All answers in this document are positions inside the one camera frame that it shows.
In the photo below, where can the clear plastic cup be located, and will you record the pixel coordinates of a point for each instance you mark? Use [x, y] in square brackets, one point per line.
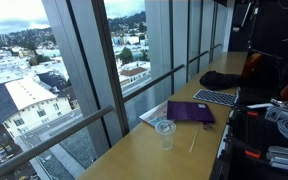
[165, 136]

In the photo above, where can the grey metal window handrail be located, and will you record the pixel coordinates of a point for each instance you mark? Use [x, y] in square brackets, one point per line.
[50, 141]
[154, 82]

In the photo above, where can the white paper sheet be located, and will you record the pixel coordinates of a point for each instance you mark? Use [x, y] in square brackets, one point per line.
[154, 116]

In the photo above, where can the purple cloth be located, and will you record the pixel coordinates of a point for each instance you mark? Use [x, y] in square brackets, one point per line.
[189, 111]

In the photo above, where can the white computer keyboard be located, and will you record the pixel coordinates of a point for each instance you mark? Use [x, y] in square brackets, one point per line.
[214, 97]

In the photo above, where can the metal binder clip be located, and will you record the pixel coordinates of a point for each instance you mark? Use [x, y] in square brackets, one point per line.
[207, 126]

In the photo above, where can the black cloth bag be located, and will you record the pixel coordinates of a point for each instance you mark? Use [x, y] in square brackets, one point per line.
[217, 80]

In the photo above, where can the grey electronics box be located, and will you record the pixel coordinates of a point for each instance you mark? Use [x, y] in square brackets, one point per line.
[272, 114]

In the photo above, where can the aluminium extrusion rail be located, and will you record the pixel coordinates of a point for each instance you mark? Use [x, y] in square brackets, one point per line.
[284, 159]

